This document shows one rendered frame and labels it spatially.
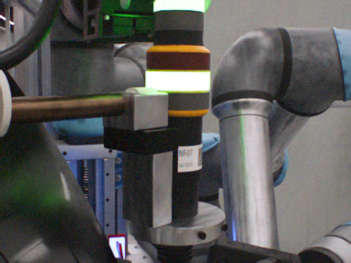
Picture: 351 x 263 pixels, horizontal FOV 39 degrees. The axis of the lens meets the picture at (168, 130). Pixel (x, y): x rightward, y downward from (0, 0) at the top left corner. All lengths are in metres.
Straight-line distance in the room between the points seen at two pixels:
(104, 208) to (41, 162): 0.82
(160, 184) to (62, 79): 0.29
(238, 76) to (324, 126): 1.74
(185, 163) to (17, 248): 0.12
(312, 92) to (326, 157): 1.70
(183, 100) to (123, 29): 0.10
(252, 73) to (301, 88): 0.09
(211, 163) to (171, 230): 0.81
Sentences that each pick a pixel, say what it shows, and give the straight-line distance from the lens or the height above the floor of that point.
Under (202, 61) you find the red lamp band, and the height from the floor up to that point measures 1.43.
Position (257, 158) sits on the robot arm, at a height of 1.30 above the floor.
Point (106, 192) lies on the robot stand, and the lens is 1.16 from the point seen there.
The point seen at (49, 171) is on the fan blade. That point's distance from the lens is 0.35.
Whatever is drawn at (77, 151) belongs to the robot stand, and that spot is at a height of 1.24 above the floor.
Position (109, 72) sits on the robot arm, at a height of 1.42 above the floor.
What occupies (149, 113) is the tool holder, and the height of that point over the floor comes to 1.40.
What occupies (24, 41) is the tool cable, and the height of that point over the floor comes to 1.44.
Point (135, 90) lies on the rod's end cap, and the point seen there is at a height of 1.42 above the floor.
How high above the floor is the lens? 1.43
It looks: 7 degrees down
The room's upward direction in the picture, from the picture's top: 1 degrees clockwise
